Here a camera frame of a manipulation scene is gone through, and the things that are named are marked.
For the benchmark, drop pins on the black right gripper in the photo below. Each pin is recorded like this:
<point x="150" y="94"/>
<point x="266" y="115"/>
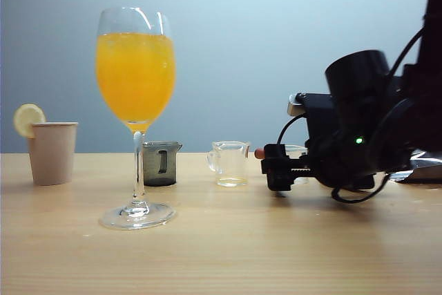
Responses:
<point x="331" y="150"/>

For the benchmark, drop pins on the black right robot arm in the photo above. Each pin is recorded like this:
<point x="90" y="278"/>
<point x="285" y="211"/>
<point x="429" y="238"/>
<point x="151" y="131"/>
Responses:
<point x="359" y="70"/>

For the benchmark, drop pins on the grey smoked measuring cup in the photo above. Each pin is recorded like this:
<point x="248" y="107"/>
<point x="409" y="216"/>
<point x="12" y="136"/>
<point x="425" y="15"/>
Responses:
<point x="152" y="167"/>

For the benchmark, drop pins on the wine glass with orange juice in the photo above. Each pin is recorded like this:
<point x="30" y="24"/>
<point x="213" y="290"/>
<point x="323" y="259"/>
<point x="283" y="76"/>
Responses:
<point x="134" y="84"/>

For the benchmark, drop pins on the beige paper cup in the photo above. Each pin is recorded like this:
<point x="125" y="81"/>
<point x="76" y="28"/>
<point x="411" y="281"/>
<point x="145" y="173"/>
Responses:
<point x="52" y="153"/>

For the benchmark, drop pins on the shiny metal scoop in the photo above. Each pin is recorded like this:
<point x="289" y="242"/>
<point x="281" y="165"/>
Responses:
<point x="428" y="170"/>

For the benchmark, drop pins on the lemon slice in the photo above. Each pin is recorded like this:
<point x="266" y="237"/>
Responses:
<point x="26" y="119"/>

